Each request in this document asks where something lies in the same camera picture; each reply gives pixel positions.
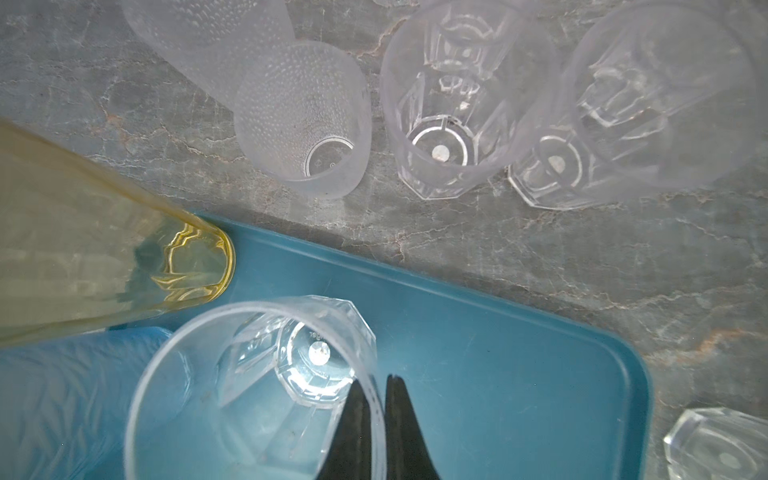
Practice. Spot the yellow transparent cup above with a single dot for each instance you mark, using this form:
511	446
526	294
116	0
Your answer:
83	248

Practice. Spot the frosted dotted plastic cup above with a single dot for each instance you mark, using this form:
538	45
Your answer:
212	43

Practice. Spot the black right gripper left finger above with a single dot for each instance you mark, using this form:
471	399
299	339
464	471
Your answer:
350	454

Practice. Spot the light blue plastic cup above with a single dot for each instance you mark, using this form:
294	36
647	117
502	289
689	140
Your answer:
65	403

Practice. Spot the clear faceted glass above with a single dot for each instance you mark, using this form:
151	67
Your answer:
465	88
254	390
717	443
658	96

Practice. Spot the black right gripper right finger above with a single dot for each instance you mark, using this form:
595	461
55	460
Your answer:
407	454

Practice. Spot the teal plastic tray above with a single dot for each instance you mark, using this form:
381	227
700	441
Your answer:
500	391

